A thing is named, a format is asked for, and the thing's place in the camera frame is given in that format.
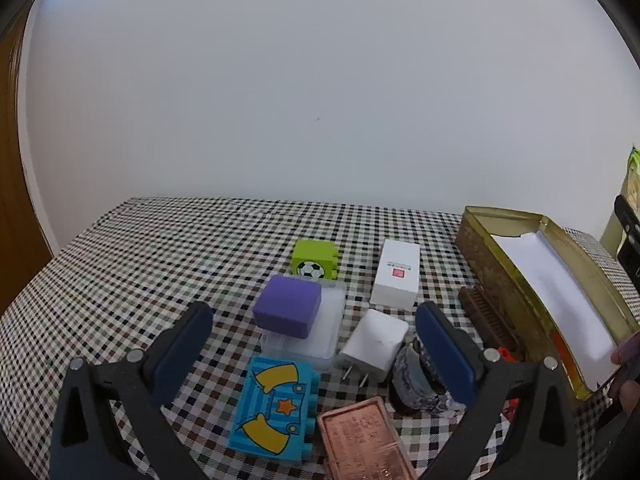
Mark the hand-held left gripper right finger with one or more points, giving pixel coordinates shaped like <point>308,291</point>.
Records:
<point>445,355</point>

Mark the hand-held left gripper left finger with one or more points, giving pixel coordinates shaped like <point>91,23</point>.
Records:
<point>182,355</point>

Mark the grey patterned tape roll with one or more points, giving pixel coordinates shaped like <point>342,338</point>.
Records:
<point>407,375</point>

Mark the brown comb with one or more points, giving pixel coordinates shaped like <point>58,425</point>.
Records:
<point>487,315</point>

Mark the red toy brick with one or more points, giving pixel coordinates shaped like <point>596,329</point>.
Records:
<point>506,353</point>

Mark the white plug charger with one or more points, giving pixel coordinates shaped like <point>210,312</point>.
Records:
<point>372,342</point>

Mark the white box with red label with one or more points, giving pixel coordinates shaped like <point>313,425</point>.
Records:
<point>395,280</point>

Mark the purple foam block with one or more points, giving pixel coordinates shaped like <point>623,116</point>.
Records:
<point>287,305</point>

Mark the copper embossed bar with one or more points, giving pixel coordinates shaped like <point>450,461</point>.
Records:
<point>360,440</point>

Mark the gold tin box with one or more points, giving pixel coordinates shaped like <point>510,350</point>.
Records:
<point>480,240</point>

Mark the clear plastic box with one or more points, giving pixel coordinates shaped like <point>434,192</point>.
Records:
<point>325,330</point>

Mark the green soccer toy block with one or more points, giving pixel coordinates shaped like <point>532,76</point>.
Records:
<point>312,255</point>

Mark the person's right hand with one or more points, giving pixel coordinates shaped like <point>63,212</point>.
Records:
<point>626,357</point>

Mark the white paper lining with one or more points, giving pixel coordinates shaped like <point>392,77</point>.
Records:
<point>550,290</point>

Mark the green printed cloth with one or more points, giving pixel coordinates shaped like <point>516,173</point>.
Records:
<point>635,170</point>

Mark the checkered tablecloth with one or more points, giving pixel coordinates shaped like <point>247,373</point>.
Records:
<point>150,260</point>

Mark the wooden door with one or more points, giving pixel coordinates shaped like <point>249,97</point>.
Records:
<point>15,185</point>

